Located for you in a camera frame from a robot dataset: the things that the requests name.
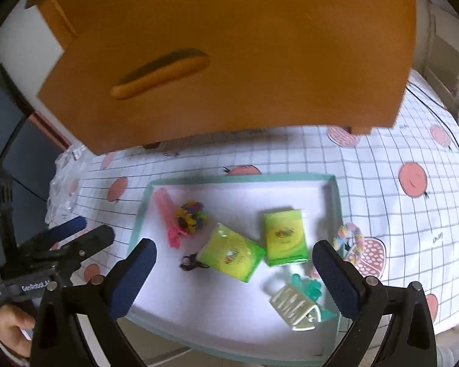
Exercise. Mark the pale green claw clip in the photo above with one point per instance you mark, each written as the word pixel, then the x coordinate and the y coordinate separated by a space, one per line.
pixel 294 304

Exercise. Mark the teal hair clip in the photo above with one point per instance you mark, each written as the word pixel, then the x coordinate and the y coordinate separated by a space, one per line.
pixel 310 290

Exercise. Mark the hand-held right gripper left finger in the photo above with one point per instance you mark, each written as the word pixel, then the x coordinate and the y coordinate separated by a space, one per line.
pixel 132 275

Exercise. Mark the checked fruit print tablecloth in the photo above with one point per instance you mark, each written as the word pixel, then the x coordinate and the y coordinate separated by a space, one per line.
pixel 367 168

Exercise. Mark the clear plastic bag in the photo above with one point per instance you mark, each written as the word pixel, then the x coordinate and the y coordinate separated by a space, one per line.
pixel 63 176

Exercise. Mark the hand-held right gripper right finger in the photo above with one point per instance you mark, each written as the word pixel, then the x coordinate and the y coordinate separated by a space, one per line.
pixel 338 279

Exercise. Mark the person's left hand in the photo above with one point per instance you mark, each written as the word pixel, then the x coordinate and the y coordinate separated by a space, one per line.
pixel 9 325

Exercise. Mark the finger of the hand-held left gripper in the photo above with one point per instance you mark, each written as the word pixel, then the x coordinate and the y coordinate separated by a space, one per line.
pixel 69 227
pixel 93 241

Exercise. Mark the white tray with teal rim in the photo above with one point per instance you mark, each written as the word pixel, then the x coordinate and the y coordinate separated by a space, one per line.
pixel 222 306

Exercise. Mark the small black hair clip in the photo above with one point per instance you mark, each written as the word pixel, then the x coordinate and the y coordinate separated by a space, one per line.
pixel 189 263

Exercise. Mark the pink hair clip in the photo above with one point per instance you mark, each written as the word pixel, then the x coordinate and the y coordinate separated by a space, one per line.
pixel 166 210

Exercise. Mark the multicolour bead toy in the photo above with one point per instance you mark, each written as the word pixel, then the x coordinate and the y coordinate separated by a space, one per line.
pixel 191 216

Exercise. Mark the pastel scrunchie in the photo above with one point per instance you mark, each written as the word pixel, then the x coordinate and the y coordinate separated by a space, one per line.
pixel 357 237

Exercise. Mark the wooden drawer cabinet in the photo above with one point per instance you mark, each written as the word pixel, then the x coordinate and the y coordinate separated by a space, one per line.
pixel 252 46

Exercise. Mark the green tissue packet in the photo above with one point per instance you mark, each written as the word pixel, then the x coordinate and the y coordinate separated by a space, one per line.
pixel 285 237
pixel 233 252

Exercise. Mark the white furniture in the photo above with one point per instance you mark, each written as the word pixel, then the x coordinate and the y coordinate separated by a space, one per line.
pixel 443 42

